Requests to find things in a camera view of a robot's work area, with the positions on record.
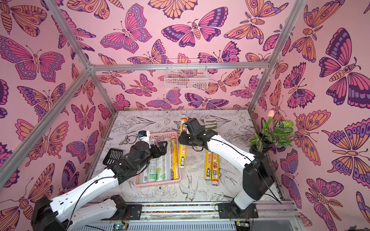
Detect yellow plastic wrap roll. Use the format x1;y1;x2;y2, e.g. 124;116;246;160
211;153;219;186
204;150;212;181
171;138;179;180
179;117;188;168

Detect aluminium front rail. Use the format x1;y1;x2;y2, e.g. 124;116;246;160
72;201;300;225

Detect potted green plant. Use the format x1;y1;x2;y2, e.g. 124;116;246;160
250;110;294;154

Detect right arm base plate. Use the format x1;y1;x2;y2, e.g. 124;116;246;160
216;203;259;219

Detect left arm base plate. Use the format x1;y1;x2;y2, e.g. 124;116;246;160
102;204;143;221

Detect white green plastic wrap roll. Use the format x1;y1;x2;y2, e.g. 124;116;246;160
148;158;157;183
156;155;165;182

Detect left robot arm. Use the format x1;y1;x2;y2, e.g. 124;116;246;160
31;141;168;231

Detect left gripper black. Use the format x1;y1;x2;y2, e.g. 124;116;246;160
135;141;167;173

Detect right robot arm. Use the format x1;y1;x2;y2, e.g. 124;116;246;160
180;130;275;211

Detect folded beige green cloth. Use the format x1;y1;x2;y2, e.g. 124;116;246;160
203;118;218;131

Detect white wire wall basket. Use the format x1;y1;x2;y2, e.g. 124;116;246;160
163;58;209;90

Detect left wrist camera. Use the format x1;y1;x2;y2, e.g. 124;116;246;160
138;131;150;144

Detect pink perforated plastic basket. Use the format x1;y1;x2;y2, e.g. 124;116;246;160
134;131;181;187

